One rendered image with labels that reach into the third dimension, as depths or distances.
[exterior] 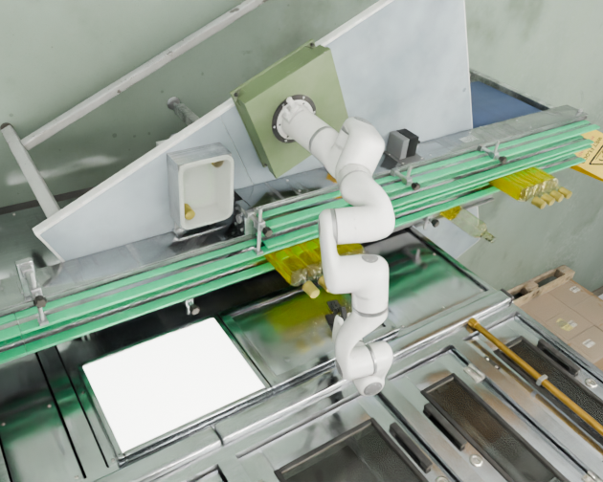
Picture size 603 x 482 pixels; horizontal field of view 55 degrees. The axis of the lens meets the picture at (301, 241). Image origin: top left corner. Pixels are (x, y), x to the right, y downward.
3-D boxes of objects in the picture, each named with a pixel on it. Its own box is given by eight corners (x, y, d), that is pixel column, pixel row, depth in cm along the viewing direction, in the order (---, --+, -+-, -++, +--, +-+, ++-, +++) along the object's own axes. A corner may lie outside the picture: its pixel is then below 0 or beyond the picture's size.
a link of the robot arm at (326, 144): (302, 157, 163) (335, 185, 153) (321, 114, 158) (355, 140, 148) (326, 161, 170) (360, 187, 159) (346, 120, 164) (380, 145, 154)
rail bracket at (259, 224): (242, 242, 184) (262, 263, 176) (244, 197, 174) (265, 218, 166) (251, 239, 185) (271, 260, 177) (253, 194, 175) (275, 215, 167)
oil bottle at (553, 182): (508, 171, 254) (563, 203, 236) (512, 160, 250) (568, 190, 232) (517, 168, 256) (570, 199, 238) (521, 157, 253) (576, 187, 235)
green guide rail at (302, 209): (256, 216, 181) (269, 230, 176) (256, 213, 180) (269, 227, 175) (584, 121, 267) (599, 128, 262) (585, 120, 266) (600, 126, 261)
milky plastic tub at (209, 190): (169, 217, 179) (182, 231, 173) (166, 153, 166) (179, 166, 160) (220, 204, 187) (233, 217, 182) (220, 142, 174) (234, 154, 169)
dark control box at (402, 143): (385, 150, 219) (399, 160, 214) (389, 131, 215) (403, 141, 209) (400, 145, 223) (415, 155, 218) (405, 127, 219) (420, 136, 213)
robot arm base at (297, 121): (264, 112, 167) (293, 136, 157) (297, 83, 167) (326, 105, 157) (287, 145, 179) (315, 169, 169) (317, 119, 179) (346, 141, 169)
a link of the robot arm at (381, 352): (362, 364, 138) (398, 354, 140) (346, 333, 146) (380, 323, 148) (359, 403, 147) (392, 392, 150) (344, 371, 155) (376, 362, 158)
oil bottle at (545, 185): (500, 174, 251) (554, 206, 233) (503, 163, 248) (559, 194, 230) (508, 171, 254) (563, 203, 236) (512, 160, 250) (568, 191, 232)
